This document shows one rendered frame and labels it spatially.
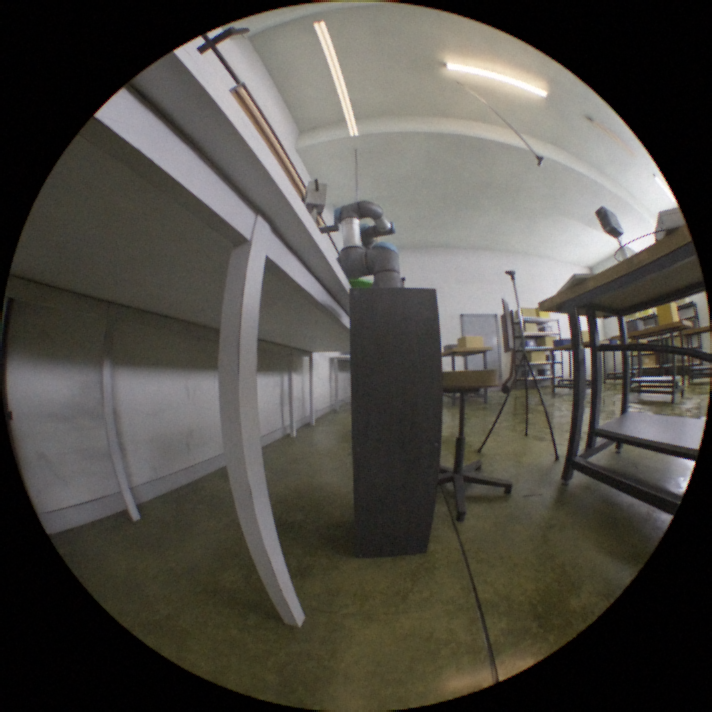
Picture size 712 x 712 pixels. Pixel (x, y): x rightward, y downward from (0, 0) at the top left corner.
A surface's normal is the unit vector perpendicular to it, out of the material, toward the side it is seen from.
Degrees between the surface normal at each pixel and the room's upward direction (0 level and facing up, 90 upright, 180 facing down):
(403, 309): 90
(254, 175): 180
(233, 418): 90
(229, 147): 180
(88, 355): 90
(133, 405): 90
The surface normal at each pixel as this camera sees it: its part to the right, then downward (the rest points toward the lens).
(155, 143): 0.98, -0.04
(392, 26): 0.02, 1.00
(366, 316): -0.03, -0.07
